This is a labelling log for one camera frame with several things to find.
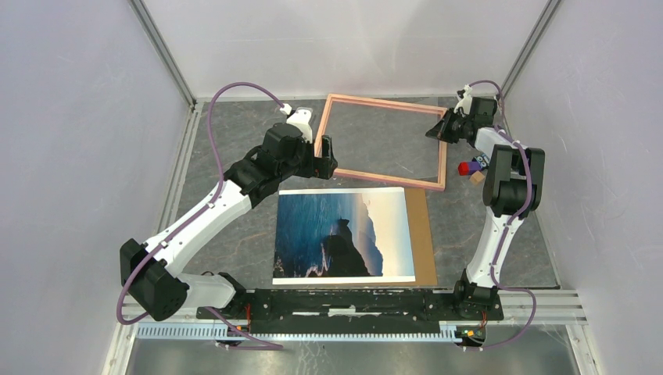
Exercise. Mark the pink wooden picture frame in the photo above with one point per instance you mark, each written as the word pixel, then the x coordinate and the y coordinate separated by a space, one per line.
pixel 439 185

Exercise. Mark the small brown wooden cube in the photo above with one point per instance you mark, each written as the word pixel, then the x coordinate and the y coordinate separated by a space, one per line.
pixel 477 178

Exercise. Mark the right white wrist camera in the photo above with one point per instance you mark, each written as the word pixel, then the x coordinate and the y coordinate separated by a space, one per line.
pixel 464 100

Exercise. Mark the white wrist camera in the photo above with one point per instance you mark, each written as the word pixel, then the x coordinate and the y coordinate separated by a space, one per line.
pixel 464 100
pixel 299 118

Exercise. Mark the blue owl toy block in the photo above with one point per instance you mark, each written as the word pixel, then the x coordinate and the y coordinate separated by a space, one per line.
pixel 483 160

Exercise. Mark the aluminium rail frame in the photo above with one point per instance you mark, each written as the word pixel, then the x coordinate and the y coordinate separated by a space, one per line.
pixel 232 332

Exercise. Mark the sea landscape photo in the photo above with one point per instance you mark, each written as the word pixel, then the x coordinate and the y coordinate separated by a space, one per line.
pixel 343 236

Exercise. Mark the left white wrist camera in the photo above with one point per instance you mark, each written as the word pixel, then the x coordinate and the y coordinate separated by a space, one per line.
pixel 299 118

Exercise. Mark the brown cardboard backing board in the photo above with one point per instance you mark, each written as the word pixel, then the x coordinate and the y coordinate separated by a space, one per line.
pixel 420 239

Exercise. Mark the red purple toy block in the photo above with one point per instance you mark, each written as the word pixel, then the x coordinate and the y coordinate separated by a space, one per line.
pixel 468 168

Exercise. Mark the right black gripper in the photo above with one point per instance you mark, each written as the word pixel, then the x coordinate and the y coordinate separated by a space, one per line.
pixel 440 130

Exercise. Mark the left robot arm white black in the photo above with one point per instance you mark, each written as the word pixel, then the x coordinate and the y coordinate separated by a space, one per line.
pixel 151 272

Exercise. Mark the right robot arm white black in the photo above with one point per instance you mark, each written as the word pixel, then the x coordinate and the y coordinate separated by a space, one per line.
pixel 512 189

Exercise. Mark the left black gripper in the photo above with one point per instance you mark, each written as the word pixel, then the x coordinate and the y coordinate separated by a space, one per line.
pixel 321 168

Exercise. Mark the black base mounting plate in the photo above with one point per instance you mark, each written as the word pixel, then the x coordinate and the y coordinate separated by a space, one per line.
pixel 353 311

